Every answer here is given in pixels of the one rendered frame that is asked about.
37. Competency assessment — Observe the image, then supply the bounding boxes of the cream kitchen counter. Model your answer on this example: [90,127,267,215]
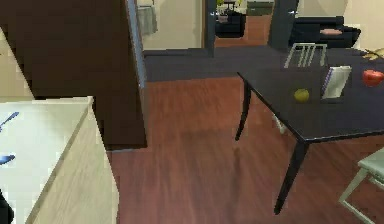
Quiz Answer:
[0,96,120,224]

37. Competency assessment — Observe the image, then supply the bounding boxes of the blue spatula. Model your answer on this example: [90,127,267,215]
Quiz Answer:
[0,153,16,166]

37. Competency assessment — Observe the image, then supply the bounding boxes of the black round object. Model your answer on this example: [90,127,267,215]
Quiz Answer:
[0,189,15,224]

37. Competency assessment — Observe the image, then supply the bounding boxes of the pink cushion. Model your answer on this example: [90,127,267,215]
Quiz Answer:
[319,28,344,37]

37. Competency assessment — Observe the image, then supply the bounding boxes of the green house plant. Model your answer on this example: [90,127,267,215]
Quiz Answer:
[215,0,244,14]

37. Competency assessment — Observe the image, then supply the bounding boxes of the grey hanging towel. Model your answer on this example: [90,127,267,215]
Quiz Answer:
[137,5,159,36]

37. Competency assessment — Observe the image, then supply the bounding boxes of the black sofa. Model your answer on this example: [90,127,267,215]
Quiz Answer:
[289,15,362,50]

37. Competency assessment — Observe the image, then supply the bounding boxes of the dark brown cabinet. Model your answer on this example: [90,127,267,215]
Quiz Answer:
[0,0,148,150]

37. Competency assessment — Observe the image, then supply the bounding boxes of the red tomato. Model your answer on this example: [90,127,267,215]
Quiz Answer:
[362,69,384,88]

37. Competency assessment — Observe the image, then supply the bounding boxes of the white book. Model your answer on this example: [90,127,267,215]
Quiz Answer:
[321,65,353,100]

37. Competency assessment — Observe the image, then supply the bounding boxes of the pale green chair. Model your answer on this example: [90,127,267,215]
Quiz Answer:
[338,147,384,224]

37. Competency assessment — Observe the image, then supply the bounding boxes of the white slatted chair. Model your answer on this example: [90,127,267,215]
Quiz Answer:
[283,42,329,69]

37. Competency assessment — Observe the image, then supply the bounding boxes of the yellow-green apple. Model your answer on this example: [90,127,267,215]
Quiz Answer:
[293,88,311,104]

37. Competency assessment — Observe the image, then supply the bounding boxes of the black low cabinet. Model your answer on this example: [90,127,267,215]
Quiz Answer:
[215,12,247,39]

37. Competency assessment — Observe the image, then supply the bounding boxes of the black dining table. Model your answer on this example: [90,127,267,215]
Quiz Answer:
[234,49,384,216]

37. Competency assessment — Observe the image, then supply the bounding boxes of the blue spoon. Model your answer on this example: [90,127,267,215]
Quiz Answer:
[0,111,20,132]

